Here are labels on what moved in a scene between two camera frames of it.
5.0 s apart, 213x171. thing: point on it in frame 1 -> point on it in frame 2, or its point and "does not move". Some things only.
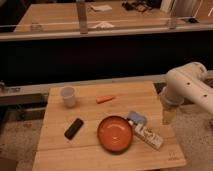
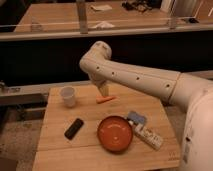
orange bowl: (114, 134) does not move
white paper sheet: (101, 7) does not move
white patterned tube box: (147, 136) does not move
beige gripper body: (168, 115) -> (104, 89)
